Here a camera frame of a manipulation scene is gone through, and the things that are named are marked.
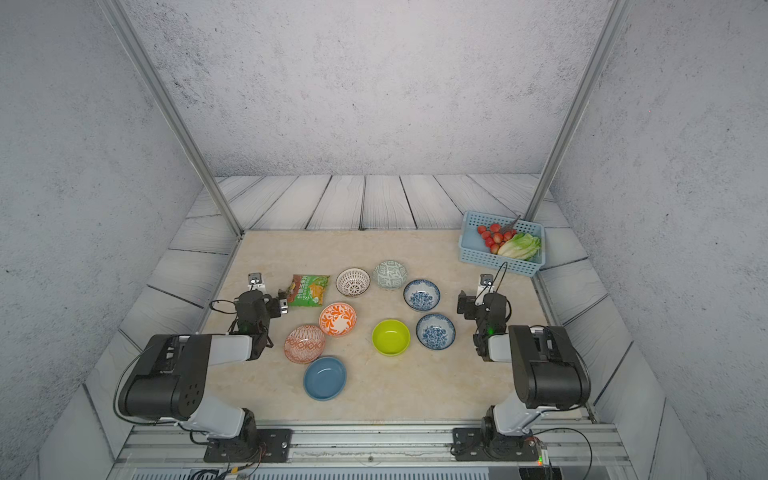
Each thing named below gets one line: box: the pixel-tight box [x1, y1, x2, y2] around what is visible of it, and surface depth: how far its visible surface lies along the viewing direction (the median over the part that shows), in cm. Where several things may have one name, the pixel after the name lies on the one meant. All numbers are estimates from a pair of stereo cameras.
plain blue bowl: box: [303, 356, 347, 402], surface depth 84 cm
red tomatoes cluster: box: [477, 223, 517, 254], surface depth 117 cm
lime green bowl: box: [372, 319, 411, 357], surface depth 91 cm
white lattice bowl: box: [335, 267, 371, 298], surface depth 104 cm
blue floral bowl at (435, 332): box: [416, 314, 456, 351], surface depth 93 cm
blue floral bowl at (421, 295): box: [403, 279, 441, 311], surface depth 101 cm
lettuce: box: [497, 232, 541, 260], surface depth 110 cm
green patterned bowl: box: [373, 260, 409, 291], surface depth 107 cm
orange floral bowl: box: [318, 302, 358, 337], surface depth 95 cm
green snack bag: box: [288, 274, 330, 307], surface depth 101 cm
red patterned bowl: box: [284, 324, 326, 365], surface depth 91 cm
